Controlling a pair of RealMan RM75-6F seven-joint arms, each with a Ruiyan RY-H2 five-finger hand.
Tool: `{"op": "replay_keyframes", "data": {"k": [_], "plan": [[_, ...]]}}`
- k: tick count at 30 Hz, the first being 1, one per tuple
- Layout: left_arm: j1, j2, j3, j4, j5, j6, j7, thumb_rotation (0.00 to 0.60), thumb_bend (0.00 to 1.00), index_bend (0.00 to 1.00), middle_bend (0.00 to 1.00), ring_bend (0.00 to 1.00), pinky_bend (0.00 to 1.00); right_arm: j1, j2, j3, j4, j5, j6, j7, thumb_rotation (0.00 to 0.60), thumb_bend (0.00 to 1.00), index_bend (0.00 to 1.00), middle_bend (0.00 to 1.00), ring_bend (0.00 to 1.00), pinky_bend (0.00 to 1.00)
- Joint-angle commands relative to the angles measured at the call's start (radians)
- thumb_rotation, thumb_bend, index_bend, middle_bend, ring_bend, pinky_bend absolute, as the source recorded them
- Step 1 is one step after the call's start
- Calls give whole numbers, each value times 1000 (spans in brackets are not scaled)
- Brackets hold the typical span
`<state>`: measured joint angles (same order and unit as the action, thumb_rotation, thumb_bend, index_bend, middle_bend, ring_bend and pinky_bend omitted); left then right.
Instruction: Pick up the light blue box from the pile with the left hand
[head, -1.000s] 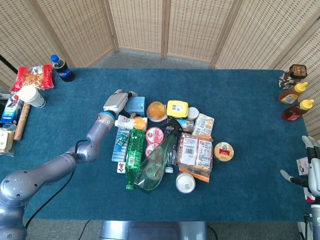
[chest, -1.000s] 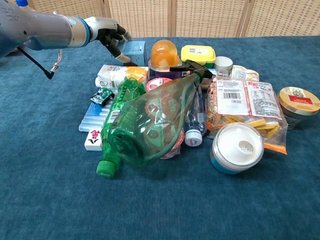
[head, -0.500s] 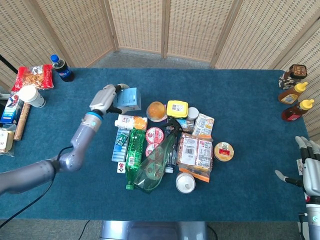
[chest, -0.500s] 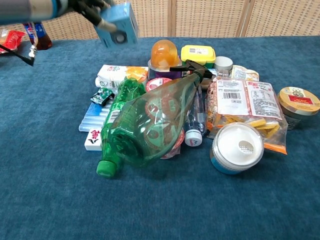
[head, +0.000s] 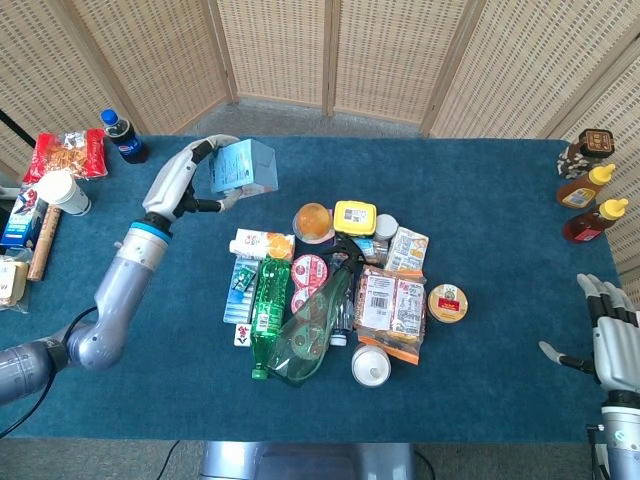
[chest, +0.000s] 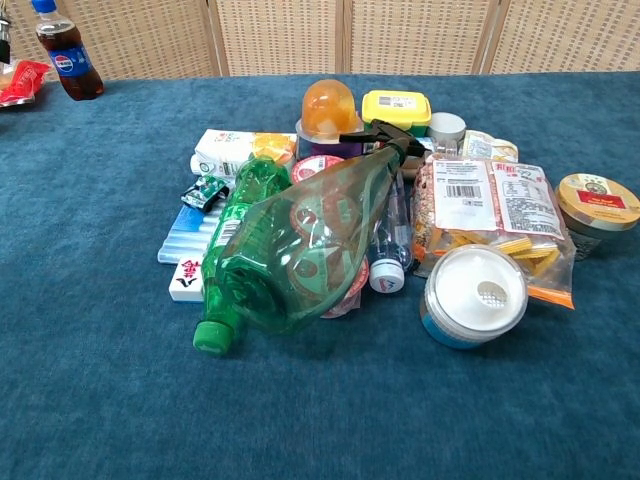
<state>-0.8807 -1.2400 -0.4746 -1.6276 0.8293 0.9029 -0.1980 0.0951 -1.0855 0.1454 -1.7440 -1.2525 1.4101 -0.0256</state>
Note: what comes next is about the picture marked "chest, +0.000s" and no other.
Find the red snack bag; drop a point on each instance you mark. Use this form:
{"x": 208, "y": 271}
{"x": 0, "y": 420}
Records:
{"x": 25, "y": 80}

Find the yellow plastic container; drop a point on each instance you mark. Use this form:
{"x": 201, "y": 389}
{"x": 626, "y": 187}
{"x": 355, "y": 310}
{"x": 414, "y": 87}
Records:
{"x": 395, "y": 107}

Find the woven folding screen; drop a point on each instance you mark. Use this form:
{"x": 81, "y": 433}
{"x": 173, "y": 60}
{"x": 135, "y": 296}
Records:
{"x": 280, "y": 35}

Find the blue white ribbed pack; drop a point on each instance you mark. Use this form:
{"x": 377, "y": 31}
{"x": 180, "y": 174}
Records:
{"x": 185, "y": 235}

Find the beige snack packet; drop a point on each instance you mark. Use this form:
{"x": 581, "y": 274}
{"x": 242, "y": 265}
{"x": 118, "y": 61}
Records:
{"x": 487, "y": 145}

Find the clear zip bag of snacks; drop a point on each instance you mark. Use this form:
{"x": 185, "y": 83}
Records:
{"x": 475, "y": 200}

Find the white lid jar blue label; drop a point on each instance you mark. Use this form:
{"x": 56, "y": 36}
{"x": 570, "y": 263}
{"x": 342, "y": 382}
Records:
{"x": 470, "y": 295}

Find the green transparent spray bottle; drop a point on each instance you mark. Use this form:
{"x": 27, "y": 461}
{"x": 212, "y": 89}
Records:
{"x": 280, "y": 270}

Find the orange jelly cup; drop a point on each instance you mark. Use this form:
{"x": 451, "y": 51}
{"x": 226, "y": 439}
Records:
{"x": 327, "y": 105}

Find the gold lid jar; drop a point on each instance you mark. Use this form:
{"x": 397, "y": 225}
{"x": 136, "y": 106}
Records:
{"x": 595, "y": 200}

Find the clear water bottle white cap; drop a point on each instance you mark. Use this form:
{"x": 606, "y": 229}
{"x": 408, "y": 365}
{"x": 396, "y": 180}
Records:
{"x": 386, "y": 280}

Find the white mahjong tile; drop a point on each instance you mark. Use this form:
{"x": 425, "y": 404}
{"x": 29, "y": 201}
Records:
{"x": 185, "y": 280}

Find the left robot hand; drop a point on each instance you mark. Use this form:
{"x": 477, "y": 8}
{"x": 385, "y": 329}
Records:
{"x": 4, "y": 40}

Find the Pepsi cola bottle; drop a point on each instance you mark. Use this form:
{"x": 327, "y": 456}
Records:
{"x": 70, "y": 60}

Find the white orange juice carton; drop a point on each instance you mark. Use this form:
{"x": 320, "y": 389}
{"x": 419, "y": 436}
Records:
{"x": 225, "y": 147}

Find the green soda bottle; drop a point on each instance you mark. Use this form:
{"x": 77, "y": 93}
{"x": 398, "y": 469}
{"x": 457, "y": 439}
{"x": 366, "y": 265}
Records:
{"x": 250, "y": 180}

